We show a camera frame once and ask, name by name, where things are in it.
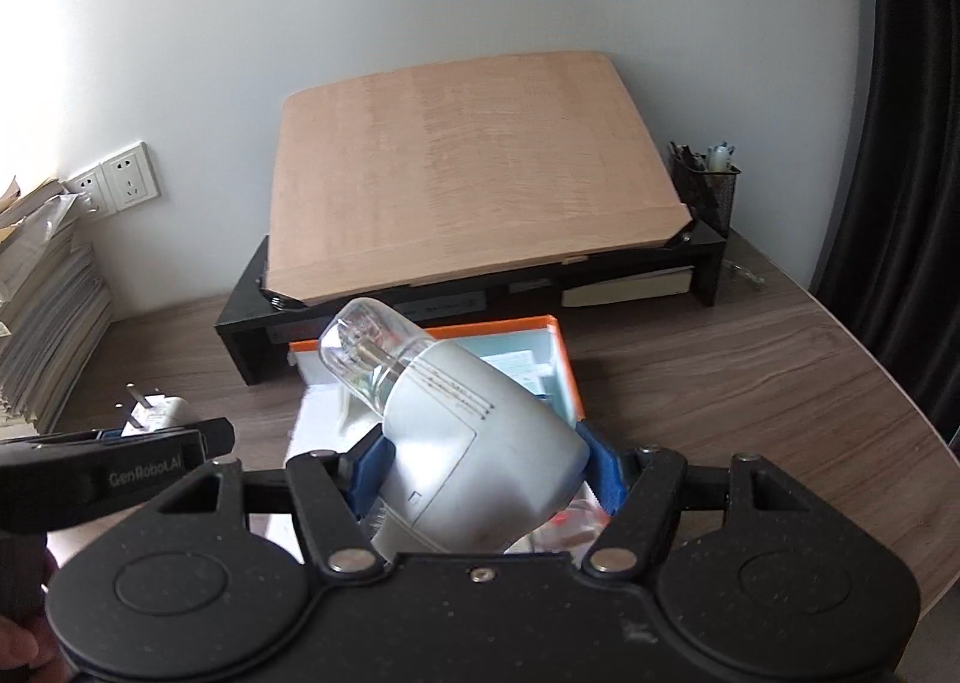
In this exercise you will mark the black curtain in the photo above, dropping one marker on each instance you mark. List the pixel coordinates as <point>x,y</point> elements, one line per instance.
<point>900,128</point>

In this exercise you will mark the black monitor riser stand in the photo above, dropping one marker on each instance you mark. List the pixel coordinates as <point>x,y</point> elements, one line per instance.
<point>247,345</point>

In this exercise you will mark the person's left hand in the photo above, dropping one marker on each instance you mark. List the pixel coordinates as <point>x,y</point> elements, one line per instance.
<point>15,645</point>

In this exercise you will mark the white wall socket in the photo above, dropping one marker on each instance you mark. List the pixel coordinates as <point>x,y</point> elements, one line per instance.
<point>86,191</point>
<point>131,176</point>

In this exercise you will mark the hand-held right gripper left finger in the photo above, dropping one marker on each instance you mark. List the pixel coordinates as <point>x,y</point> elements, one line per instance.
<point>373,477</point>

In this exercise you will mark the black mesh pen holder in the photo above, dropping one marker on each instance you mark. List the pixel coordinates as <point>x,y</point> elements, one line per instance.
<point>712,195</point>

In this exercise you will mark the white box lid orange rim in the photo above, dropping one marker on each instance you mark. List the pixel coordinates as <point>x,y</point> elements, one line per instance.
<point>322,428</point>

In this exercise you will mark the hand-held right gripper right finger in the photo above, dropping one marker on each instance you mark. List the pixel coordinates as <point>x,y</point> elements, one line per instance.
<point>604,469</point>

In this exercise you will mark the white charger adapter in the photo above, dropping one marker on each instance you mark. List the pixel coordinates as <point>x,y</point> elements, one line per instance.
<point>169,413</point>

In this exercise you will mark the white heater with clear bottle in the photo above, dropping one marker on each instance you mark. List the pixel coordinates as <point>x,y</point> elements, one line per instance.
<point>480,443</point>

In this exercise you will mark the beige notebook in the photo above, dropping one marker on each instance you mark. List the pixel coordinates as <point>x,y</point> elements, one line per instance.
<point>630,287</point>

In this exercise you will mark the stack of books and magazines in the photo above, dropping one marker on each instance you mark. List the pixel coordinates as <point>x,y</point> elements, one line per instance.
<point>45,323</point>

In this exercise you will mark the wooden drawing board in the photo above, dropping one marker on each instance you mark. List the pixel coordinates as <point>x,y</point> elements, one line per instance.
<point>465,165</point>

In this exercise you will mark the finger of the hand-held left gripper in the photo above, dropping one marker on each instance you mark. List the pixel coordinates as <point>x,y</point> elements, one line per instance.
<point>217,437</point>

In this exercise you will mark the black board bracket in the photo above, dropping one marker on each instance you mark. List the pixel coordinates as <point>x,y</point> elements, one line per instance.
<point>281,294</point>
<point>684,229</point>

